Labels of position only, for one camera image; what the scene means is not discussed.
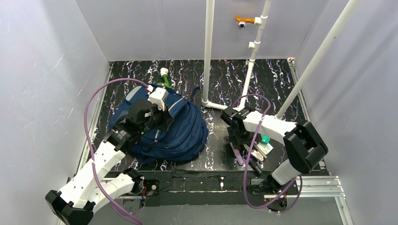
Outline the green white pipe fitting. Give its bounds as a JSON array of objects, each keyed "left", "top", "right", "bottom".
[{"left": 157, "top": 67, "right": 173, "bottom": 89}]

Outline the black marker pen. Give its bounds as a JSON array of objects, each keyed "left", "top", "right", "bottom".
[{"left": 244, "top": 154, "right": 262, "bottom": 175}]

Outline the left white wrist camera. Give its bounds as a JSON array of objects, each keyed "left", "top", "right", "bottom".
[{"left": 146, "top": 85, "right": 168, "bottom": 111}]

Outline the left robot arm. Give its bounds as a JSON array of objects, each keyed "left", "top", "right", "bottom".
[{"left": 45, "top": 97, "right": 174, "bottom": 225}]

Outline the white PVC pipe frame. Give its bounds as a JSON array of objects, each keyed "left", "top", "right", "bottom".
[{"left": 201, "top": 0, "right": 363, "bottom": 120}]

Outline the pink highlighter pen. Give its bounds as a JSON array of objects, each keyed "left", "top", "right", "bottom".
[{"left": 232, "top": 147, "right": 245, "bottom": 166}]

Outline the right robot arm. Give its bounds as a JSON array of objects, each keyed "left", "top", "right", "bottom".
[{"left": 221, "top": 107, "right": 329, "bottom": 191}]

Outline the navy blue student backpack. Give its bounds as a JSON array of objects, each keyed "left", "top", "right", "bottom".
[{"left": 124, "top": 88, "right": 209, "bottom": 165}]

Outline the orange tap on pipe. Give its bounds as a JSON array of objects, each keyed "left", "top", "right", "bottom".
[{"left": 235, "top": 16, "right": 255, "bottom": 29}]

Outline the green pencil sharpener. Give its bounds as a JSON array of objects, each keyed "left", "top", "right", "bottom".
[{"left": 261, "top": 135, "right": 270, "bottom": 144}]

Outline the transparent pencil case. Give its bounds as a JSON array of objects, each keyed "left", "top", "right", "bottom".
[{"left": 251, "top": 142, "right": 273, "bottom": 162}]

